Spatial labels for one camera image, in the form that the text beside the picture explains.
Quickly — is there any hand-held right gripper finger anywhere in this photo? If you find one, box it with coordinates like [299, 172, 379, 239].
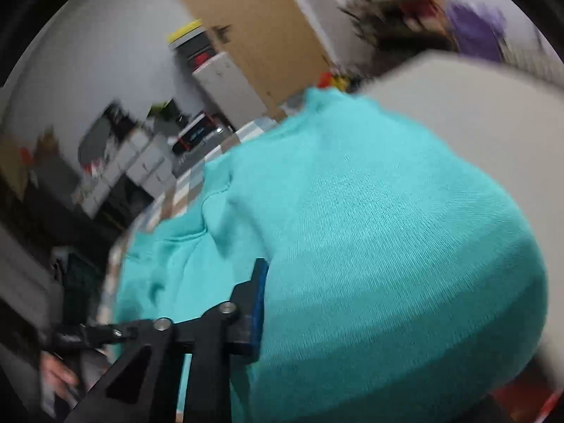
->
[64, 258, 270, 423]

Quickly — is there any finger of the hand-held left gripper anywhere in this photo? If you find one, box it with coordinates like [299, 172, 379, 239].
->
[46, 323, 146, 353]

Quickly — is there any teal hooded jacket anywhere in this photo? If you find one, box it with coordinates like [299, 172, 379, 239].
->
[103, 87, 549, 423]

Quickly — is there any person's left hand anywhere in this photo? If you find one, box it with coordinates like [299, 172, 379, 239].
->
[39, 351, 82, 410]

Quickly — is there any checkered blanket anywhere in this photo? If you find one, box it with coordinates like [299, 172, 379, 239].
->
[99, 115, 309, 331]

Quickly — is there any silver suitcase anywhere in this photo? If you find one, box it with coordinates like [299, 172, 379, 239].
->
[176, 125, 234, 172]

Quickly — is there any black box red stripe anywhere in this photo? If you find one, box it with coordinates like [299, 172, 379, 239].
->
[174, 112, 221, 153]

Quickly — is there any white drawer unit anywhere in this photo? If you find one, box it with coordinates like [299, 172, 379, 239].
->
[73, 132, 177, 219]

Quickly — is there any white cabinet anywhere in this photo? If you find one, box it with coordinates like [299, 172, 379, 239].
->
[191, 50, 269, 119]

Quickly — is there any black shoe box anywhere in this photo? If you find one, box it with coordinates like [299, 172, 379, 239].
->
[174, 33, 221, 71]

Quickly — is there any wooden door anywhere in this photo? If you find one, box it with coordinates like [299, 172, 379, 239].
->
[152, 0, 349, 119]

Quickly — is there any yellow-edged shoe box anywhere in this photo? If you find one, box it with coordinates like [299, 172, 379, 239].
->
[167, 18, 206, 47]

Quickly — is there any red object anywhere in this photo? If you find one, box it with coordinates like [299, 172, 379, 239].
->
[489, 379, 564, 423]

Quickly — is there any wooden shoe rack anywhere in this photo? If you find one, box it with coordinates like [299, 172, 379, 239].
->
[324, 0, 459, 67]

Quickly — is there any purple bag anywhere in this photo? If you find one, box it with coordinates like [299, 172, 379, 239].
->
[445, 2, 507, 62]

